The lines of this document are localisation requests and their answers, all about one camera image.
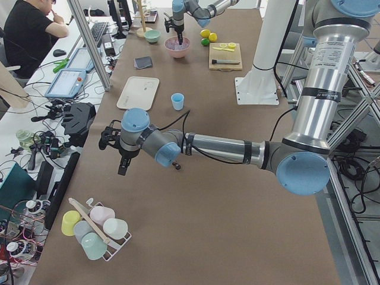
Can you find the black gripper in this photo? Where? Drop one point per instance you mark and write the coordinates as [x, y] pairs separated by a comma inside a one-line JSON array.
[[179, 29], [126, 154]]

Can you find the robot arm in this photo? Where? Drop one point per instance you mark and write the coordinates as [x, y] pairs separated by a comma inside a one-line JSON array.
[[333, 28], [192, 7]]

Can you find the clear ice cubes pile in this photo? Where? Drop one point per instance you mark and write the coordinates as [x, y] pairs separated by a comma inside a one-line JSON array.
[[173, 44]]

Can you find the wooden cup stand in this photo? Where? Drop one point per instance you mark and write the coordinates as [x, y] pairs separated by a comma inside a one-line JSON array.
[[143, 29]]

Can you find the pink cup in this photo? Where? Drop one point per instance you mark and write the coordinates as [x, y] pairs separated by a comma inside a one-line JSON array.
[[99, 214]]

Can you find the light blue cup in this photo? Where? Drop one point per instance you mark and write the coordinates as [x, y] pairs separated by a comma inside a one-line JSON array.
[[177, 101]]

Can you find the white cup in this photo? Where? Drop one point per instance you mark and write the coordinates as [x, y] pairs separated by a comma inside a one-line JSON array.
[[115, 228]]

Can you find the yellow cup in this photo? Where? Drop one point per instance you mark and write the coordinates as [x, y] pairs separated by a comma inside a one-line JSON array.
[[69, 220]]

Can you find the grey cup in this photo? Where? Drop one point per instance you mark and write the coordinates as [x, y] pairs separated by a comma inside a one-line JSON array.
[[81, 229]]

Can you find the mint cup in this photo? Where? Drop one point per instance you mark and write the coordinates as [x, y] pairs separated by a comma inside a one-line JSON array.
[[93, 246]]

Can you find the pink bowl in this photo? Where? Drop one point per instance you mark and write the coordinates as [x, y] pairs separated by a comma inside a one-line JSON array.
[[180, 53]]

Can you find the green lime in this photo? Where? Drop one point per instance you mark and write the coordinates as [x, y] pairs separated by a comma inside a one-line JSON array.
[[205, 42]]

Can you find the mint green bowl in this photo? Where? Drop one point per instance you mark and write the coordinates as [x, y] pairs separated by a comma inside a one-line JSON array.
[[152, 36]]

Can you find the whole yellow lemon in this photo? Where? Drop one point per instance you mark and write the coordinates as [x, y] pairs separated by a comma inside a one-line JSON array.
[[213, 37]]

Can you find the black framed wooden tray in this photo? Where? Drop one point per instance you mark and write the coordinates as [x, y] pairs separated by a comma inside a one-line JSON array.
[[149, 15]]

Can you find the steel muddler black tip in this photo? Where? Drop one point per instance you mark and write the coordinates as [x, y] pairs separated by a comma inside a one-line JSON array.
[[229, 62]]

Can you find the grey folded cloth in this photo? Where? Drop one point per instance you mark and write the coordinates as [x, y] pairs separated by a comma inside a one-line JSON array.
[[143, 62]]

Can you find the wooden cutting board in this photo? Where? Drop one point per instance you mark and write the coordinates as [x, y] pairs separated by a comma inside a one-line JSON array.
[[224, 55]]

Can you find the lemon half lower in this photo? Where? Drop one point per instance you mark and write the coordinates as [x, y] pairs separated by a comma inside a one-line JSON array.
[[231, 45]]

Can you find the yellow plastic knife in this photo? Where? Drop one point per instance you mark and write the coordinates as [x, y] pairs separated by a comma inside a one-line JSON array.
[[223, 49]]

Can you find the dark cherry right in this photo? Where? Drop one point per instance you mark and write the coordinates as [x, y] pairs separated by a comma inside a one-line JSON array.
[[176, 165]]

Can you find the cream rabbit tray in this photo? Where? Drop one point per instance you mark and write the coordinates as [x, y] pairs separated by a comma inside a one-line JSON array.
[[138, 92]]

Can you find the black keyboard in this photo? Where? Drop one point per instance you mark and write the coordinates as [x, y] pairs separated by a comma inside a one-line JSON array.
[[97, 31]]

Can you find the teach pendant near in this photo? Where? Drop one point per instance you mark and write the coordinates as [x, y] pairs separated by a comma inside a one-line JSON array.
[[66, 84]]

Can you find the teach pendant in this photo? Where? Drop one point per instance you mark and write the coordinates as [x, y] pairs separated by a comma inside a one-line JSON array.
[[66, 84], [80, 59]]

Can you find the teach pendant far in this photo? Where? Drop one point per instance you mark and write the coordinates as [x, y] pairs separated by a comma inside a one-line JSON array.
[[80, 59]]

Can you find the black computer mouse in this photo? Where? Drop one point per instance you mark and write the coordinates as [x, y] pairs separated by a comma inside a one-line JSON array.
[[59, 52]]

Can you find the seated person black shirt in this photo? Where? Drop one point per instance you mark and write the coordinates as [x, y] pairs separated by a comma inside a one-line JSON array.
[[31, 30]]

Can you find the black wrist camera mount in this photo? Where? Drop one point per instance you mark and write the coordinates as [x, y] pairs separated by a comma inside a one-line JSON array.
[[168, 23]]

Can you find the white wire cup rack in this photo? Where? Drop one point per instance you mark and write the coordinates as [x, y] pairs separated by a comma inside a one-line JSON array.
[[113, 246]]

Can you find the aluminium frame post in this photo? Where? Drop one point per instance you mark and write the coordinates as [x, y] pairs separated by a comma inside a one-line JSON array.
[[86, 34]]

